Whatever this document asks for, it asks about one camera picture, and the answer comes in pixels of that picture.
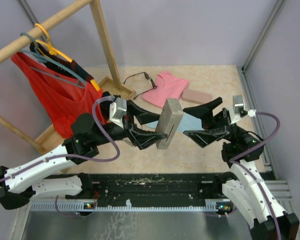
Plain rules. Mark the grey-blue plastic hanger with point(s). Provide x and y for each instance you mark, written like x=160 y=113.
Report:
x=81 y=83

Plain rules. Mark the tortoiseshell sunglasses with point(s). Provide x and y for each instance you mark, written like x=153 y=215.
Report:
x=147 y=77

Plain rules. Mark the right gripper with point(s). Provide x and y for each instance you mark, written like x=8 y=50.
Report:
x=204 y=112

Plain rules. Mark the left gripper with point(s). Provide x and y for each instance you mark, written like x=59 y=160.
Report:
x=143 y=139

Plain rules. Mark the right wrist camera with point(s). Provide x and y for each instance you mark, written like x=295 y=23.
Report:
x=239 y=111

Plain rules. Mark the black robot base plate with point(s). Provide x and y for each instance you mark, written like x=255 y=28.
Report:
x=158 y=191

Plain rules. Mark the aluminium frame rail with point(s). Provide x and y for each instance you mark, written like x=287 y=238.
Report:
x=279 y=189

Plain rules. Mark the wooden clothes rack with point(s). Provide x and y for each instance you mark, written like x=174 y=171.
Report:
x=50 y=138

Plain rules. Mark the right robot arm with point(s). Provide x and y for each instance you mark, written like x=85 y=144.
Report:
x=243 y=184

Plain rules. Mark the thin wire-frame sunglasses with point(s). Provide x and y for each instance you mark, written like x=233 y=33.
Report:
x=130 y=143

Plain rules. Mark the large light blue cloth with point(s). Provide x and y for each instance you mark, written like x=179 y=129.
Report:
x=189 y=123

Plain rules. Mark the yellow plastic hanger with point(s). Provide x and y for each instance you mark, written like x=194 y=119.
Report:
x=52 y=50

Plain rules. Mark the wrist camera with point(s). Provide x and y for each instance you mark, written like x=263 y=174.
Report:
x=117 y=110
x=239 y=111

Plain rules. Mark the small light blue cloth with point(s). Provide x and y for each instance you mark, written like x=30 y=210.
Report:
x=152 y=125

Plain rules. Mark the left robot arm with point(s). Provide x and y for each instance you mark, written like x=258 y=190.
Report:
x=94 y=139

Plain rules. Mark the pink folded shirt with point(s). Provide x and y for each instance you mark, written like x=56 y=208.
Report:
x=168 y=86

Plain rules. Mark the grey glasses case green lining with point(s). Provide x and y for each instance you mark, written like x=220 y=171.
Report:
x=169 y=121

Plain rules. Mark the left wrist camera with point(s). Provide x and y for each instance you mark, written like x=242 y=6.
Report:
x=117 y=110

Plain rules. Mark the pink glasses case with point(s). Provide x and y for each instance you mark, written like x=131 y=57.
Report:
x=196 y=97

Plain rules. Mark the dark striped hanging garment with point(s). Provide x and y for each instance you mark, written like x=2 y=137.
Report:
x=68 y=63

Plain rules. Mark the red hanging shirt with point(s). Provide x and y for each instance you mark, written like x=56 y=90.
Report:
x=61 y=99

